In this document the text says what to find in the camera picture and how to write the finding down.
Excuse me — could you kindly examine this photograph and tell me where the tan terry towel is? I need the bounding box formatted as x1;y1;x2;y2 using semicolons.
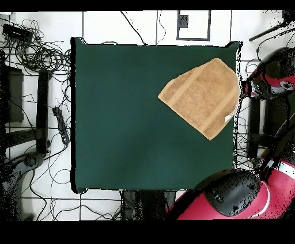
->
157;58;241;142

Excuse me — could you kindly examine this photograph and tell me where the black rod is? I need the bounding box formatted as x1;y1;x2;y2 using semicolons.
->
248;20;295;42

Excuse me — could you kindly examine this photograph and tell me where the dark green table cloth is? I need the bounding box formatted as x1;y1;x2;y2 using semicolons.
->
70;36;243;195

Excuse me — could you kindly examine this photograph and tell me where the grey square floor frame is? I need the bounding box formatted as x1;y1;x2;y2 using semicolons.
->
176;10;211;41

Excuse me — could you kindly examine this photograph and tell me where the black cable tangle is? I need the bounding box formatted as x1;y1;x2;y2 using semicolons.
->
0;18;72;77

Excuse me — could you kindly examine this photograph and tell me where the long black cable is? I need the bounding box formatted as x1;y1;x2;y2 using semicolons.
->
120;10;148;46

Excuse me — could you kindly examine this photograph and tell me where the dark flat panel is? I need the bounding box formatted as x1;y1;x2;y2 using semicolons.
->
0;65;24;124
263;97;290;136

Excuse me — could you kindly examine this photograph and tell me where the black horizontal beam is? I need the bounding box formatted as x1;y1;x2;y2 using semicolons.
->
0;128;39;148

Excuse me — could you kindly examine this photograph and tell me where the black power strip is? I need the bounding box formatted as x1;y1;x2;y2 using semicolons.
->
52;106;70;145

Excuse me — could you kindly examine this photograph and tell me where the black adapter box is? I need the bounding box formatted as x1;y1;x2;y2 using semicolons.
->
2;23;34;43

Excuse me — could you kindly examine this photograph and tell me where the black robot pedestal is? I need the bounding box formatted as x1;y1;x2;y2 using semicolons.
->
120;189;177;220

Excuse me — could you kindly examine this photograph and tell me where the black upright post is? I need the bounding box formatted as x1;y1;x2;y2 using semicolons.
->
36;70;50;154
247;97;262;158

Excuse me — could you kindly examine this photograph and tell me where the dark curved stand base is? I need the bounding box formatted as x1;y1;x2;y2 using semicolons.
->
0;151;46;220

